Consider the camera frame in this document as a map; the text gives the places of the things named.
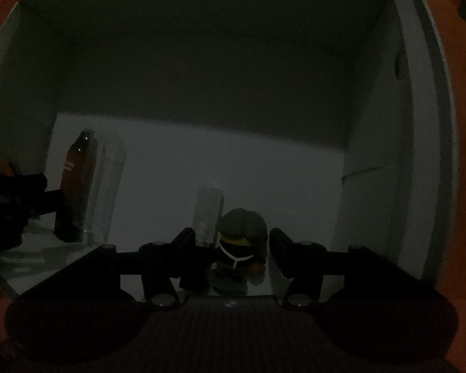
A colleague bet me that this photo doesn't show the black plush toy figure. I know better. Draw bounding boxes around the black plush toy figure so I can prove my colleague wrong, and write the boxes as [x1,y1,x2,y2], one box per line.
[211,208,268,297]

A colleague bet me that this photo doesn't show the brown small bottle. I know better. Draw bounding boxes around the brown small bottle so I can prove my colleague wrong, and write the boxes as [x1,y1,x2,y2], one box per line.
[53,129,97,242]

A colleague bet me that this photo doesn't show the clear plastic tube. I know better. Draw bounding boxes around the clear plastic tube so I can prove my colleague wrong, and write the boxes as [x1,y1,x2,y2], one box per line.
[193,184,224,247]

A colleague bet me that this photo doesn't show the white cardboard box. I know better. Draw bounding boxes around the white cardboard box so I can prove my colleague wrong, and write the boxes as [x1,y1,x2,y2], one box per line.
[0,0,458,286]

